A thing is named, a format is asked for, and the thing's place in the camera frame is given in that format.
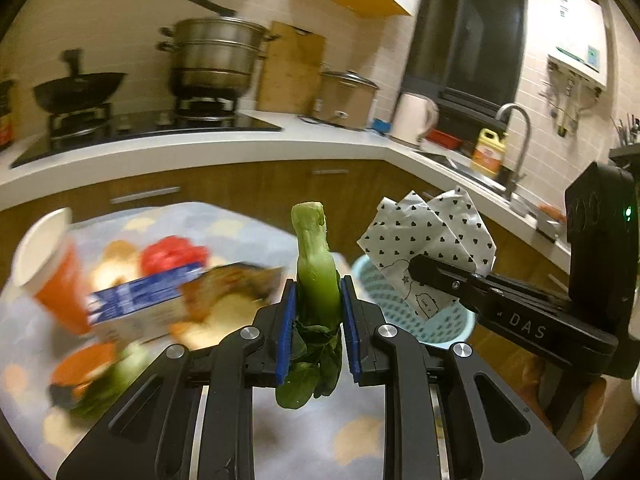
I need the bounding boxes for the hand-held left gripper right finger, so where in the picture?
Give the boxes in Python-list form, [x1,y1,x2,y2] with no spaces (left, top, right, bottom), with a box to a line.
[341,276,584,480]

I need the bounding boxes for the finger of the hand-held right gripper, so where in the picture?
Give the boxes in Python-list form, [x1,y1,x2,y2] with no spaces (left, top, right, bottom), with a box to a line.
[407,254,571,317]

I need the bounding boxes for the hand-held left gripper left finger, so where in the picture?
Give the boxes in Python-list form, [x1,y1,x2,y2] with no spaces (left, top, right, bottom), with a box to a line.
[56,280,297,480]

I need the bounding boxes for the light blue plastic basket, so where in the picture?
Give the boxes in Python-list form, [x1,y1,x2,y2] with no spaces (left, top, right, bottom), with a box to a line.
[348,254,478,346]

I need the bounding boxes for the heart print paper wrapper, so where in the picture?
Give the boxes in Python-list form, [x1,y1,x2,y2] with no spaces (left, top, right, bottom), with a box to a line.
[356,186,497,322]

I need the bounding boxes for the green bok choy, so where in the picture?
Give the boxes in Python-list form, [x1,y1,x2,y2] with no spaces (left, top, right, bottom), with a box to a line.
[275,201,345,409]

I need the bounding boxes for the red plastic bag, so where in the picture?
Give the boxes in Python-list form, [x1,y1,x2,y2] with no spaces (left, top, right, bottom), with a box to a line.
[140,236,208,276]

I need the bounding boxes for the blue white carton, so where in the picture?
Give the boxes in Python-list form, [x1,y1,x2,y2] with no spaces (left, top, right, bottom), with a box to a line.
[86,261,208,343]

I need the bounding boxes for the pale yellow peel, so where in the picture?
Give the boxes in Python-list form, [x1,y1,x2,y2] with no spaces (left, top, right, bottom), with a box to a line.
[90,240,142,287]

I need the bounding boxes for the orange paper cup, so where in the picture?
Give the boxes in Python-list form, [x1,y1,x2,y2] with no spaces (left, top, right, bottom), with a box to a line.
[11,207,96,336]

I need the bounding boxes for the dark grey sponge tray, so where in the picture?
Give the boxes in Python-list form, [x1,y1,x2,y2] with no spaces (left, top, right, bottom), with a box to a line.
[534,210,567,242]

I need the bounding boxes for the steel sink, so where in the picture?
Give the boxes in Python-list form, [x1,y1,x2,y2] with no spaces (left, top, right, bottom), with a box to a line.
[420,150,511,196]

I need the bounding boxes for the scale pattern table cloth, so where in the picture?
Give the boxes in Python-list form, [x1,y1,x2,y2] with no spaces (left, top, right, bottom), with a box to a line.
[0,201,451,480]

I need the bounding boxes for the yellow detergent bottle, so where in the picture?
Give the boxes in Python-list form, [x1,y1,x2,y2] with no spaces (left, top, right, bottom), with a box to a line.
[470,127,507,178]

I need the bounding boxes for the red plastic tray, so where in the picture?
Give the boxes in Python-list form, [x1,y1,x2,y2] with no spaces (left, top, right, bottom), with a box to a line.
[425,128,463,150]

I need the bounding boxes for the wooden base cabinets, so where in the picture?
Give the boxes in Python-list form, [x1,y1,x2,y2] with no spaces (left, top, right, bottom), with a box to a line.
[0,159,571,311]

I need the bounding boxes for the steel faucet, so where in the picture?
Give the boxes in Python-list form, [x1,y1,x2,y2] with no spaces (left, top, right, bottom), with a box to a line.
[495,103,532,198]

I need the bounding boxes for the white electric kettle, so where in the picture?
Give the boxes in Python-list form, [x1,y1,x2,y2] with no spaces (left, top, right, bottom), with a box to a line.
[392,92,440,147]

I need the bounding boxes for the green leafy vegetable scrap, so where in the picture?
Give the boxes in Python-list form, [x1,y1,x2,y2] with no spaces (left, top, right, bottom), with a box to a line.
[70,342,152,417]

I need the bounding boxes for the black utensil rack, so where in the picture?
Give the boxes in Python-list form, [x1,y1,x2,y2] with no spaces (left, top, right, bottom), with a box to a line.
[609,115,640,161]

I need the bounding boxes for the brown rice cooker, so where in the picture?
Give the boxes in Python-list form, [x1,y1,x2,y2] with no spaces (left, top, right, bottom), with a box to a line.
[315,69,380,128]

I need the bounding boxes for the black gas stove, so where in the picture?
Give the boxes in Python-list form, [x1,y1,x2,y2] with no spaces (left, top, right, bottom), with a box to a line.
[10,100,286,170]

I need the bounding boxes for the dark window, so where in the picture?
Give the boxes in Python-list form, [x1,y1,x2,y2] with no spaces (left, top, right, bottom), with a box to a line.
[404,0,529,131]

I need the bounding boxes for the wooden cutting board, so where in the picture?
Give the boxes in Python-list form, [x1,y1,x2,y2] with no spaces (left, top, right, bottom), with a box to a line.
[256,21,327,116]

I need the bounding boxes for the steel steamer pot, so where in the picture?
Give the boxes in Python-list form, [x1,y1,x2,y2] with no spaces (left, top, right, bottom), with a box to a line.
[156,0,281,98]

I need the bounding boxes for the white water heater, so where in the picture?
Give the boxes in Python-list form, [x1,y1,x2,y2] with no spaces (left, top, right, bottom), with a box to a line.
[545,0,608,92]

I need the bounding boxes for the black wok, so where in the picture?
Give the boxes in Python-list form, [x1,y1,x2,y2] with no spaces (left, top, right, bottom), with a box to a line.
[32,50,127,113]

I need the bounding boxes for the water heater metal hoses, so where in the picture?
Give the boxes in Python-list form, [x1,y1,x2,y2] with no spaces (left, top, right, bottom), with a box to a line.
[542,60,603,136]

